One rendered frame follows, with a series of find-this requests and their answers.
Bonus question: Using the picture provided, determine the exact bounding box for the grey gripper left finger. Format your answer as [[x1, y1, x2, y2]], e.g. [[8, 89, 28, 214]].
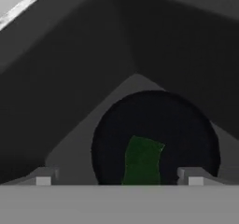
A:
[[3, 166, 60, 187]]

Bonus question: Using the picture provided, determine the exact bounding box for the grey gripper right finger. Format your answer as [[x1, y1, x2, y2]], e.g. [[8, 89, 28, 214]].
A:
[[176, 166, 235, 187]]

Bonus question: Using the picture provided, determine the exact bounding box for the black round pan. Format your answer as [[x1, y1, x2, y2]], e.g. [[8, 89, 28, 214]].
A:
[[91, 90, 221, 187]]

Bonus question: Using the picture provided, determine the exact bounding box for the green sponge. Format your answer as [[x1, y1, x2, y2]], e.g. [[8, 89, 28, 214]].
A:
[[120, 135, 166, 187]]

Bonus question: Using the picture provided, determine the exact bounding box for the dark grey sink basin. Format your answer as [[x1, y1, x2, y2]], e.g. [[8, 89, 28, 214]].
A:
[[0, 0, 239, 187]]

